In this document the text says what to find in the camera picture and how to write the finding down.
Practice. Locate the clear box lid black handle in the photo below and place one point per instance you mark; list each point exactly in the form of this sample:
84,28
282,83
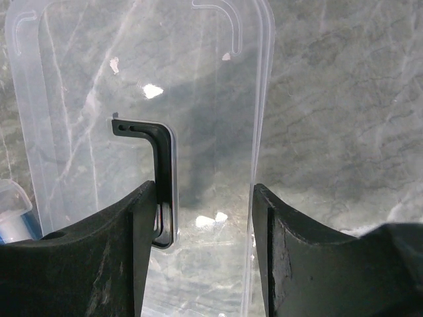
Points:
200,70

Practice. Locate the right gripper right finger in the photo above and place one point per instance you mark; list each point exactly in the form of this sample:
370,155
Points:
309,269

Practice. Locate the clear plastic medicine box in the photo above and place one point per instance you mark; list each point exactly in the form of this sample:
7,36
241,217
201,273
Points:
15,207

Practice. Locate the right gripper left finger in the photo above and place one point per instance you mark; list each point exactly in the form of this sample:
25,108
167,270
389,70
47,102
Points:
96,267

